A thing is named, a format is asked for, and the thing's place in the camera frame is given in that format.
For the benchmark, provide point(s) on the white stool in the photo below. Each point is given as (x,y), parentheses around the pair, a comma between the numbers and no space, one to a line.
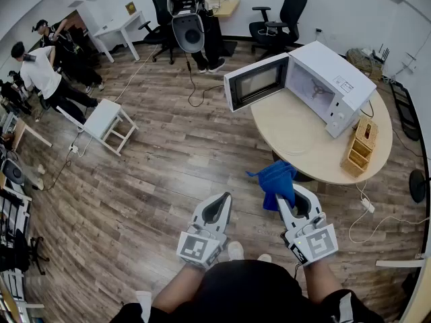
(101,118)

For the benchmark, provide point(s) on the black office chair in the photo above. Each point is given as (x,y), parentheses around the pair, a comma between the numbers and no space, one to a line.
(289,15)
(161,29)

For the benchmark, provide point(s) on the person's left white shoe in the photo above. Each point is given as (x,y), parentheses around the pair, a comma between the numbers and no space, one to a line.
(235,250)

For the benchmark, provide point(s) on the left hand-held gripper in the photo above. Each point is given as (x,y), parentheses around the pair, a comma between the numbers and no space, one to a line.
(197,247)

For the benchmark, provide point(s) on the white desk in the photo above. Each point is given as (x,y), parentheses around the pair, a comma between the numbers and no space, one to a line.
(118,27)

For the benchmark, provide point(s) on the person's left forearm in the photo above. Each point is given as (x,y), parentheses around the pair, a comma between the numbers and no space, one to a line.
(178,288)

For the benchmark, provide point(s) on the light wooden desk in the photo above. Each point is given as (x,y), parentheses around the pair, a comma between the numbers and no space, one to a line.
(227,7)

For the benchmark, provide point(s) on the person's white shoe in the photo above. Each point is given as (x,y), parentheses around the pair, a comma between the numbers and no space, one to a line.
(264,257)
(235,250)

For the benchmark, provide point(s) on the glass turntable plate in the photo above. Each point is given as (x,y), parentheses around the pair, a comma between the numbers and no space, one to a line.
(293,135)

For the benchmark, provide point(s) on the black folding rack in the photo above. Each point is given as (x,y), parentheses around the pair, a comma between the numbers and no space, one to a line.
(405,109)

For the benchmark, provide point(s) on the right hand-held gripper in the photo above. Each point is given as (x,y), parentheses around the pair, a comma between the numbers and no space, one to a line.
(316,244)

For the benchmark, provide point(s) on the white microwave oven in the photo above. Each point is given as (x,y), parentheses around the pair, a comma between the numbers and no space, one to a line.
(323,66)

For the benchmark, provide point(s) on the person's black clothing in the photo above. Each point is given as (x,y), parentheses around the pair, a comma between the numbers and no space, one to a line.
(249,291)

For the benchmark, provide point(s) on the wicker basket organizer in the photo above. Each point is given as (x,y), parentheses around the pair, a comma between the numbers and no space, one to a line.
(362,146)

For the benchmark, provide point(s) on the white power strip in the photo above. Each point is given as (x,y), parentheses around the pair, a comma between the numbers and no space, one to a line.
(367,205)
(73,148)

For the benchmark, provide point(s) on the white equipment rack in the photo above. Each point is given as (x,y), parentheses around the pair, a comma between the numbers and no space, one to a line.
(13,214)

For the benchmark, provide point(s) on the black standing fan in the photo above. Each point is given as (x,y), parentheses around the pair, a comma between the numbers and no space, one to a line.
(417,185)

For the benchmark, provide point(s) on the white shelf board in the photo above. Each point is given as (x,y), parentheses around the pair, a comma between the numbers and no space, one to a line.
(400,263)

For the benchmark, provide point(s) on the person's right forearm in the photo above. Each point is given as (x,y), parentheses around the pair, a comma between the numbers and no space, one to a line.
(320,281)

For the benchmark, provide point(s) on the white egg-shaped pod device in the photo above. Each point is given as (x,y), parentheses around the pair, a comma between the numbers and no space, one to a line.
(188,34)

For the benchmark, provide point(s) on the person's right white shoe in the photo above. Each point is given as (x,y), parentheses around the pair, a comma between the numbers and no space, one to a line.
(264,257)

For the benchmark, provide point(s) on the black router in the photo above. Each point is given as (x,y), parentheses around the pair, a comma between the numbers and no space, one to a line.
(380,55)

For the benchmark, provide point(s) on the blue cloth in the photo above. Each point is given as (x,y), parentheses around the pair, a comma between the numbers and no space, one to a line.
(277,180)

